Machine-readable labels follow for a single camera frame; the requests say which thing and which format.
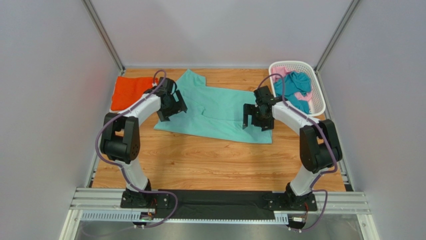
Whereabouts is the mint green t-shirt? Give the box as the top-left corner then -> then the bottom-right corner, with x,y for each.
154,69 -> 273,144

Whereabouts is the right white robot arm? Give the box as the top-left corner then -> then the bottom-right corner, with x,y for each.
242,86 -> 343,208

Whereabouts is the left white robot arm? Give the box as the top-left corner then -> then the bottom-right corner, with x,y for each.
96,77 -> 188,208

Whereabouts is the teal blue t-shirt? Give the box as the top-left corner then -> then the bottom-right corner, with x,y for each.
273,71 -> 313,114

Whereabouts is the pink t-shirt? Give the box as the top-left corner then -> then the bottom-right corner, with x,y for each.
270,65 -> 314,104

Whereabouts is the folded orange t-shirt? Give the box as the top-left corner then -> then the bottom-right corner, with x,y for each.
109,76 -> 159,113

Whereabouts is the white plastic laundry basket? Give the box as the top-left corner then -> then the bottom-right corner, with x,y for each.
268,60 -> 326,117

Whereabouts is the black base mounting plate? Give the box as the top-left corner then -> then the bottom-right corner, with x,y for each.
120,190 -> 318,220

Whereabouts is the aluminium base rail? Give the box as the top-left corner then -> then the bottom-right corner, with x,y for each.
70,188 -> 371,224

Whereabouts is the right aluminium corner post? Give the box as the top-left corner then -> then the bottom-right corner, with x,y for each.
314,0 -> 362,73

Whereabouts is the aluminium corner post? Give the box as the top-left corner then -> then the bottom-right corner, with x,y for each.
81,0 -> 126,76
314,0 -> 362,73

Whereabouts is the left aluminium corner post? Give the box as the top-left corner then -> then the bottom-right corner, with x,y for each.
81,0 -> 126,76

